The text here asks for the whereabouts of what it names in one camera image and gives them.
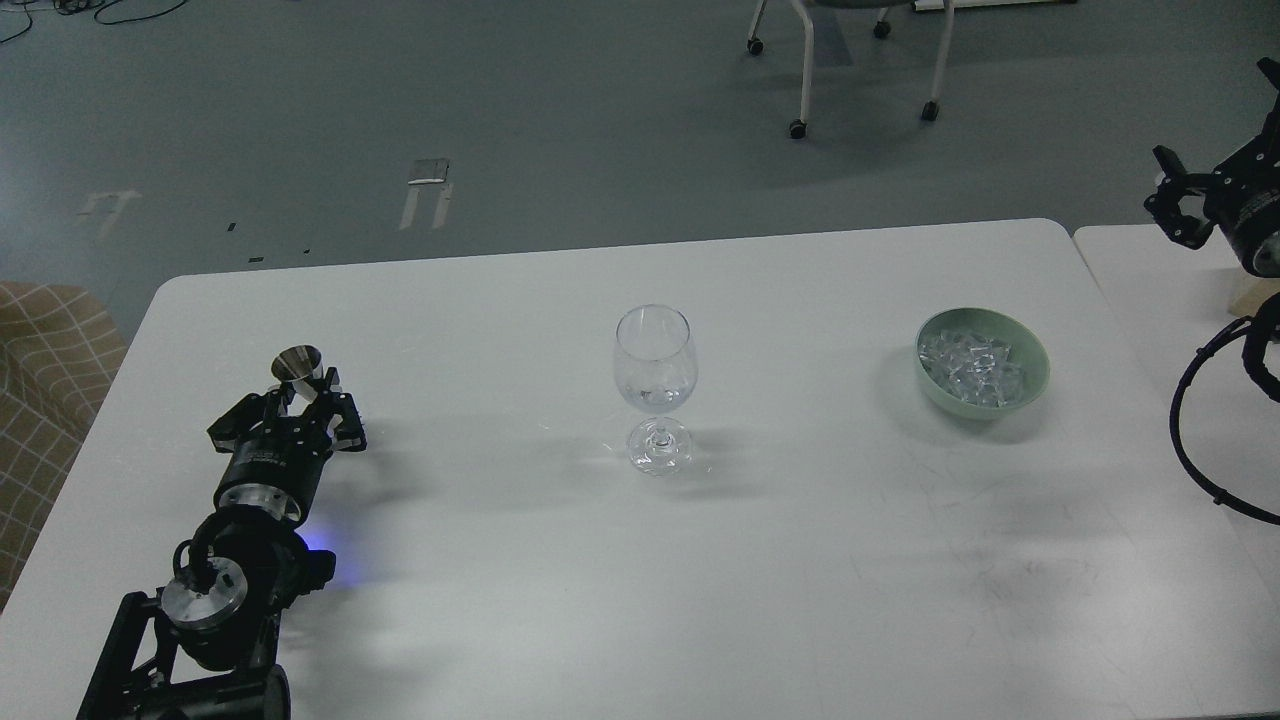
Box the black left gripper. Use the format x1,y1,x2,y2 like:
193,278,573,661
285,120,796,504
207,368,369,527

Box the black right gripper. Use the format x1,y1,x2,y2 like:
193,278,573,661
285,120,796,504
1144,56,1280,279

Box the steel double jigger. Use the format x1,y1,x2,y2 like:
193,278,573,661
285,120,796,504
270,345,329,402

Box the clear ice cubes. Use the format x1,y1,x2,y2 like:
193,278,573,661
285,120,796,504
916,329,1027,407

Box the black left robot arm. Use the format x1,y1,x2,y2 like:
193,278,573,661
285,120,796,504
77,356,367,719

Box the clear wine glass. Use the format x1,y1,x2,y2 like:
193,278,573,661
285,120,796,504
612,304,699,477

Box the wooden block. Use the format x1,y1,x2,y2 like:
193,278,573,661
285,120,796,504
1228,273,1279,316

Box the beige checkered chair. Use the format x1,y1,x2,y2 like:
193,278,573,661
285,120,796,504
1,281,128,603

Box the green bowl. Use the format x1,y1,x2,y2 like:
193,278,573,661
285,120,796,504
911,307,1051,421

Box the white rolling chair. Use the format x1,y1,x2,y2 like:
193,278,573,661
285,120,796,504
786,1,957,140

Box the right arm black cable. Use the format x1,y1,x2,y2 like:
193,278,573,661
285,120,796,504
1169,315,1280,527

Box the black floor cables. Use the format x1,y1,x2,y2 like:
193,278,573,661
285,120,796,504
0,0,187,44

